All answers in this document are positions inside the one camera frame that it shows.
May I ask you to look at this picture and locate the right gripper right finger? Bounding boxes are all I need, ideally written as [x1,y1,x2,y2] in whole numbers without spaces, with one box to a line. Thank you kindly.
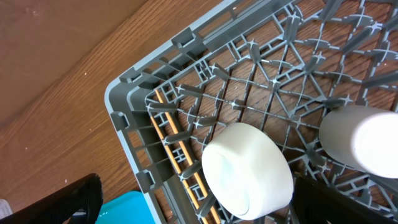
[292,176,395,224]

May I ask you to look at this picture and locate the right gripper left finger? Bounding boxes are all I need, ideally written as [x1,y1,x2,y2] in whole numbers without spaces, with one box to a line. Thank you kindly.
[1,173,103,224]

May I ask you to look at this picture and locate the white bowl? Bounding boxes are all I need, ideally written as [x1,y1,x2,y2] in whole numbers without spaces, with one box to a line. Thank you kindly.
[201,123,294,220]

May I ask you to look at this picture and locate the white cup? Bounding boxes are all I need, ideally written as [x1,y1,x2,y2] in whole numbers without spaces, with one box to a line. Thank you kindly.
[319,105,397,179]

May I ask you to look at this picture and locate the wooden chopstick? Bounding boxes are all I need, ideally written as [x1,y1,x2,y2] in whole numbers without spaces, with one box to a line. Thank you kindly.
[155,89,221,224]
[150,116,208,223]

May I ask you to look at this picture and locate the teal plastic tray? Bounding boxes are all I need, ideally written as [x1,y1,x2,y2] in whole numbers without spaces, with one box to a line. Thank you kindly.
[95,191,155,224]

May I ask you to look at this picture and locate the grey dish rack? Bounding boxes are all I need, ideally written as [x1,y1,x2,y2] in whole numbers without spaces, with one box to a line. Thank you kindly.
[104,1,397,223]

